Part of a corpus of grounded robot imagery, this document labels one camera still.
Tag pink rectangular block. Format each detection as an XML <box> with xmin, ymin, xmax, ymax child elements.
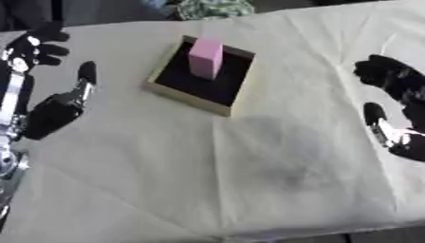
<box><xmin>187</xmin><ymin>37</ymin><xmax>226</xmax><ymax>81</ymax></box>

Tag tan box with black inside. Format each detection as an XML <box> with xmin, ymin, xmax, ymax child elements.
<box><xmin>140</xmin><ymin>34</ymin><xmax>258</xmax><ymax>118</ymax></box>

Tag green patterned fabric bundle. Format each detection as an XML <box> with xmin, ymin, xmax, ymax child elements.
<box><xmin>140</xmin><ymin>0</ymin><xmax>258</xmax><ymax>21</ymax></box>

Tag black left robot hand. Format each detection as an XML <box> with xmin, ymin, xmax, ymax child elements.
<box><xmin>0</xmin><ymin>20</ymin><xmax>100</xmax><ymax>141</ymax></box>

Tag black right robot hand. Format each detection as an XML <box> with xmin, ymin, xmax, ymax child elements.
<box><xmin>352</xmin><ymin>54</ymin><xmax>425</xmax><ymax>163</ymax></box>

